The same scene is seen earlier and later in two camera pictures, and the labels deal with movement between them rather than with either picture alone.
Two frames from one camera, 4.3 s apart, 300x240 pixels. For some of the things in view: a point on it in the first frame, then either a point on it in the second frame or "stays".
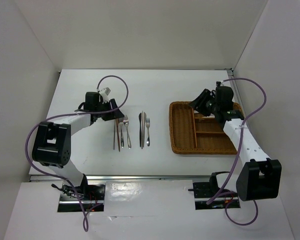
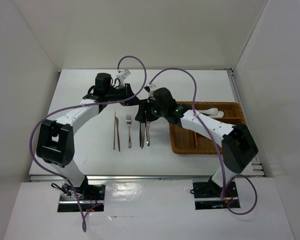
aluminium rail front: [130, 177] stays
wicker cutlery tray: [191, 132] stays
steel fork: [148, 123] stays
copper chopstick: [117, 124] stays
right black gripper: [198, 103] → [143, 106]
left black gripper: [113, 114] → [126, 90]
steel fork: [121, 122] → [147, 141]
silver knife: [143, 121] stays
